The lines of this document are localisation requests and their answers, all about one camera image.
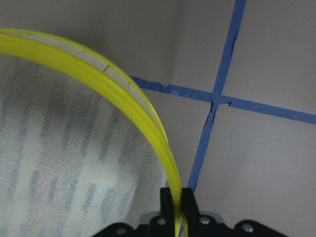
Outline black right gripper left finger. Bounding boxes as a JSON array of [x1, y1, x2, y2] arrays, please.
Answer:
[[159, 188, 175, 237]]

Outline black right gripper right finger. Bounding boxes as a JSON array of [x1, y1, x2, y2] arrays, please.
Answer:
[[181, 188, 200, 237]]

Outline yellow rimmed steamer basket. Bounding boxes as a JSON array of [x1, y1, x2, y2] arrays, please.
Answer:
[[0, 29, 183, 237]]

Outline white steamer liner cloth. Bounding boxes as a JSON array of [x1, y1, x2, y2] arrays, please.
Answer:
[[0, 54, 166, 237]]

